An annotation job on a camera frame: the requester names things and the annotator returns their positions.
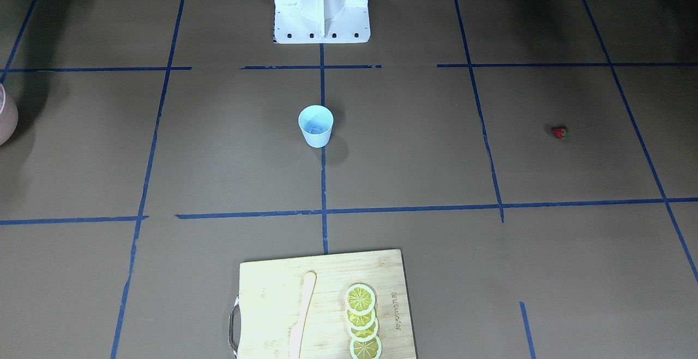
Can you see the red strawberry on table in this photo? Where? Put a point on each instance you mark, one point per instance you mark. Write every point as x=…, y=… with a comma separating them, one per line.
x=560, y=132

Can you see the yellow plastic knife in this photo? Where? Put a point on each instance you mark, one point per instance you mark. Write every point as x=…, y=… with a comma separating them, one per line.
x=297, y=330

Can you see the lemon slice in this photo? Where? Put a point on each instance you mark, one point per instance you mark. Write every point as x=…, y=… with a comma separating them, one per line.
x=365, y=349
x=360, y=299
x=360, y=322
x=364, y=335

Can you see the light blue plastic cup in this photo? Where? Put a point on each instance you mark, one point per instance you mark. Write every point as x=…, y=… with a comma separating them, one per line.
x=317, y=114

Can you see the pink bowl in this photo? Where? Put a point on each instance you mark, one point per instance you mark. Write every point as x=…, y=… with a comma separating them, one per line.
x=9, y=116

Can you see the wooden cutting board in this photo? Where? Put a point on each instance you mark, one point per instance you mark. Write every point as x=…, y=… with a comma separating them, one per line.
x=267, y=305

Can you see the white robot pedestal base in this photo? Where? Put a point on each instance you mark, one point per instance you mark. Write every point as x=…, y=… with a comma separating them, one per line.
x=321, y=22

